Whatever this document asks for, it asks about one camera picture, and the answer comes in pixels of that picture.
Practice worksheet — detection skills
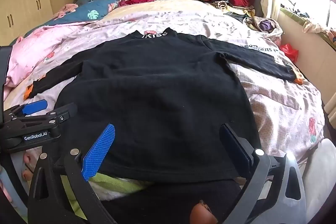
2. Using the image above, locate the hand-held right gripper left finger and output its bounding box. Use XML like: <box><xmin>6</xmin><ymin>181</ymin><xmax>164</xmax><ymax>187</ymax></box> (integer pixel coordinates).
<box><xmin>28</xmin><ymin>123</ymin><xmax>117</xmax><ymax>224</ymax></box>

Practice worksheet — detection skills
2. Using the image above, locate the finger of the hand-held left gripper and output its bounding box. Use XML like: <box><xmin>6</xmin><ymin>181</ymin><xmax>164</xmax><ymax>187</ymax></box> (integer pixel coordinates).
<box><xmin>4</xmin><ymin>99</ymin><xmax>48</xmax><ymax>119</ymax></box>
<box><xmin>16</xmin><ymin>103</ymin><xmax>78</xmax><ymax>130</ymax></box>

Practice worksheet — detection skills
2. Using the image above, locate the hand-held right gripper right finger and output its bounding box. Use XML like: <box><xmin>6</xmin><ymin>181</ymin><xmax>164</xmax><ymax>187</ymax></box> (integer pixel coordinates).
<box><xmin>219</xmin><ymin>123</ymin><xmax>307</xmax><ymax>224</ymax></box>

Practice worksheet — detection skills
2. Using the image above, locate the black printed t-shirt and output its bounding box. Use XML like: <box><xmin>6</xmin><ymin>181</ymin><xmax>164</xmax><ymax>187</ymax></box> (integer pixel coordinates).
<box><xmin>25</xmin><ymin>28</ymin><xmax>305</xmax><ymax>184</ymax></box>

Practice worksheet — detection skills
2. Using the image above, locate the person's right hand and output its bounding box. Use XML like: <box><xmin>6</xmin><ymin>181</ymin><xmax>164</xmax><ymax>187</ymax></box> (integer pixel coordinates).
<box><xmin>190</xmin><ymin>200</ymin><xmax>218</xmax><ymax>224</ymax></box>

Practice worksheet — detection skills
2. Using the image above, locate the green cloth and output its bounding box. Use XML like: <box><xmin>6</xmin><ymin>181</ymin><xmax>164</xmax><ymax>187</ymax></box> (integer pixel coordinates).
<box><xmin>88</xmin><ymin>173</ymin><xmax>155</xmax><ymax>194</ymax></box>

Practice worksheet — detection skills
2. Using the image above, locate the pink strawberry printed duvet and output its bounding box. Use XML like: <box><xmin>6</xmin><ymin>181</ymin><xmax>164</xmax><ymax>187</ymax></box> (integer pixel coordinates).
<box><xmin>4</xmin><ymin>10</ymin><xmax>326</xmax><ymax>161</ymax></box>

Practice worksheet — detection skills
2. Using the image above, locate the dark cloth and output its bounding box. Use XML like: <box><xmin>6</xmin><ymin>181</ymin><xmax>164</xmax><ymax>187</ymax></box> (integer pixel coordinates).
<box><xmin>100</xmin><ymin>179</ymin><xmax>244</xmax><ymax>224</ymax></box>

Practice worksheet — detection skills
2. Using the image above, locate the teal leaf pattern pillow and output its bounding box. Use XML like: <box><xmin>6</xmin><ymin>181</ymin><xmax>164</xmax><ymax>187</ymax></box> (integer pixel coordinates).
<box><xmin>45</xmin><ymin>0</ymin><xmax>120</xmax><ymax>26</ymax></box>

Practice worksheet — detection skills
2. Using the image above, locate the red plastic bag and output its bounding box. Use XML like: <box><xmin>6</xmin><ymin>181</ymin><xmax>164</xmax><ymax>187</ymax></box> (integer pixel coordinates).
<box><xmin>279</xmin><ymin>43</ymin><xmax>299</xmax><ymax>63</ymax></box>

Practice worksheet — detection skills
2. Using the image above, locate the patterned cloth bag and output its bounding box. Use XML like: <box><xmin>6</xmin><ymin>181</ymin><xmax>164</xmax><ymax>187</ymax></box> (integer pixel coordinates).
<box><xmin>243</xmin><ymin>17</ymin><xmax>284</xmax><ymax>39</ymax></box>

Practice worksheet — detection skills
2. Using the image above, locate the purple cloth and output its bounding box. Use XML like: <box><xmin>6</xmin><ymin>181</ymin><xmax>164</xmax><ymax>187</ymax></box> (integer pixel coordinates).
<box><xmin>259</xmin><ymin>19</ymin><xmax>273</xmax><ymax>31</ymax></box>

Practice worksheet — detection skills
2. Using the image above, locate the red and cream pillow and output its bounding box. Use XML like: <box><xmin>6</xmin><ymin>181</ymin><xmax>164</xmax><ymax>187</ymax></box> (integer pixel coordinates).
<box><xmin>118</xmin><ymin>0</ymin><xmax>156</xmax><ymax>7</ymax></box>

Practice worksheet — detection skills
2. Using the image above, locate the floral windowsill cloth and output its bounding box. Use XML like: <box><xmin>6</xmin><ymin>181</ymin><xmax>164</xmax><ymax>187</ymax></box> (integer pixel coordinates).
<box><xmin>280</xmin><ymin>0</ymin><xmax>336</xmax><ymax>48</ymax></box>

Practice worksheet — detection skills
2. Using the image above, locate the beige bed blanket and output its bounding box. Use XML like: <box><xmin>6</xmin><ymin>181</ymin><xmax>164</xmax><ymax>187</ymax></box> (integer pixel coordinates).
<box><xmin>101</xmin><ymin>0</ymin><xmax>244</xmax><ymax>24</ymax></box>

